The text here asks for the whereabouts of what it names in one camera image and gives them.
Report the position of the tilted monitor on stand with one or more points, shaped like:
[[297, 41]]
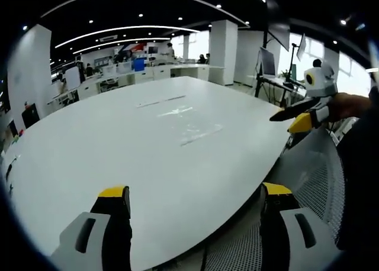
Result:
[[301, 47]]

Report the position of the person's right hand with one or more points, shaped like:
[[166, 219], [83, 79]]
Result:
[[346, 105]]

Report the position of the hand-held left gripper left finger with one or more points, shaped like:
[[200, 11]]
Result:
[[89, 247]]

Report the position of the clear resealable bag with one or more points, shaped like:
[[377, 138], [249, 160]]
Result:
[[189, 123]]

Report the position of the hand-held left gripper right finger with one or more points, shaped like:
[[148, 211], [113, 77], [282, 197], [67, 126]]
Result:
[[296, 247]]

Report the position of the white square pillar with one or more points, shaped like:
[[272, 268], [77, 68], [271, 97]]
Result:
[[222, 50]]

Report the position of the black tripod stand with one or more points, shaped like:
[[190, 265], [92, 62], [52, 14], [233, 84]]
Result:
[[262, 89]]

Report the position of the monitor on tripod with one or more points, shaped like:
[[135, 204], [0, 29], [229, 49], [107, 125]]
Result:
[[268, 63]]

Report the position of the white mesh chair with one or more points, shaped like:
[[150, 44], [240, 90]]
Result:
[[314, 170]]

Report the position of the white office desk row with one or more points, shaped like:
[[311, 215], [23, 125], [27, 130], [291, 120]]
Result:
[[124, 77]]

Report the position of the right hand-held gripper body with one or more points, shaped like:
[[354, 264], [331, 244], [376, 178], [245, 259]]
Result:
[[321, 83]]

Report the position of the blue box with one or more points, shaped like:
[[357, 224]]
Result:
[[138, 65]]

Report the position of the black office chair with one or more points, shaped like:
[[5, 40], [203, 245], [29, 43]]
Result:
[[30, 115]]

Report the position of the studio light panel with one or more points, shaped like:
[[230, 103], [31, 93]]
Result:
[[279, 37]]

